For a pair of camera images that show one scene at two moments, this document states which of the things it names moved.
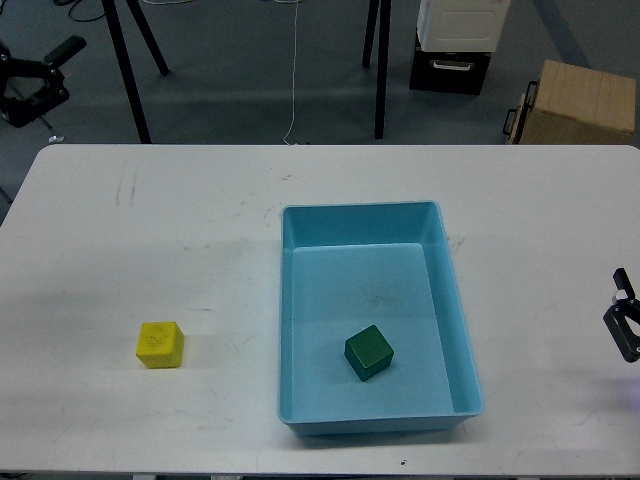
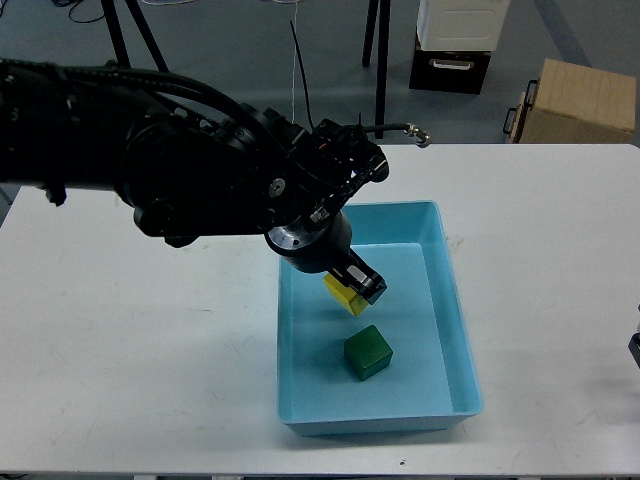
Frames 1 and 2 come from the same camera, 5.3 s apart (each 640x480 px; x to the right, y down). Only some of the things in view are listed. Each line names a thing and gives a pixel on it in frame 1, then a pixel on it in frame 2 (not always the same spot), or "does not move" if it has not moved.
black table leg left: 124,61 does not move
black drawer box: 460,73 does not move
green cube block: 368,352 does not move
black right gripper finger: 616,321 → 634,347
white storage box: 462,25 does not move
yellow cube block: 160,345 → 353,301
